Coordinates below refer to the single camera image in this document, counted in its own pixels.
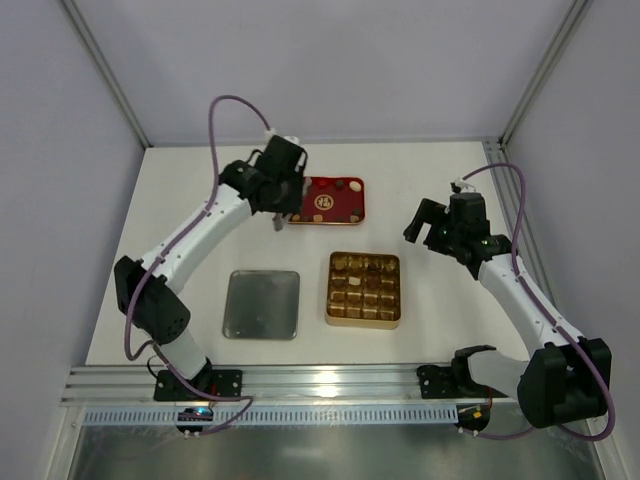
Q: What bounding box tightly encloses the gold chocolate box tray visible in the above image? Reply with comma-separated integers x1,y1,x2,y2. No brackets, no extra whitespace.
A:
325,251,402,330

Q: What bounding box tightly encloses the square metal plate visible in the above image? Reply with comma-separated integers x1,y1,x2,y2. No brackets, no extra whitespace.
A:
222,270,300,341

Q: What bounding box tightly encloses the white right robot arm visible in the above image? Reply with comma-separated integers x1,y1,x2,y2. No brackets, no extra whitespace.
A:
403,192,615,429

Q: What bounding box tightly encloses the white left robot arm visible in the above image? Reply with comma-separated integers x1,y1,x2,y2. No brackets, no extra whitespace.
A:
114,131,308,399

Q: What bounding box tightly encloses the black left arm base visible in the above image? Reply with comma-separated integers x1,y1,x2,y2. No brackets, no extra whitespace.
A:
153,362,243,402

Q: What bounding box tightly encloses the red tray lid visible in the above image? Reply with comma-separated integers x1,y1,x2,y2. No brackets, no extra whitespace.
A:
288,176,366,226

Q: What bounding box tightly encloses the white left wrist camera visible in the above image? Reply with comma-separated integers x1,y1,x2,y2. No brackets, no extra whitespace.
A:
265,129,300,145

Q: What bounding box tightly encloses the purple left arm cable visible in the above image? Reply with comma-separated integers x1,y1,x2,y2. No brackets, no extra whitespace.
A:
122,94,276,437

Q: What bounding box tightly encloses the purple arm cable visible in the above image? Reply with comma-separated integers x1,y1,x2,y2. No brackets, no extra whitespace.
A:
122,94,276,437
457,162,616,442

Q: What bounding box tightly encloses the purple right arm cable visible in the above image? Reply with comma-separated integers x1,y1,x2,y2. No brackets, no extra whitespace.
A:
457,162,616,442

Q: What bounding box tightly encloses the aluminium front rail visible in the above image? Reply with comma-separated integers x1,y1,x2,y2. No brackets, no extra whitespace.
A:
59,360,541,407

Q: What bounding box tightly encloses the slotted cable duct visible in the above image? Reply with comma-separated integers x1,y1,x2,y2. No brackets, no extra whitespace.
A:
83,403,458,427

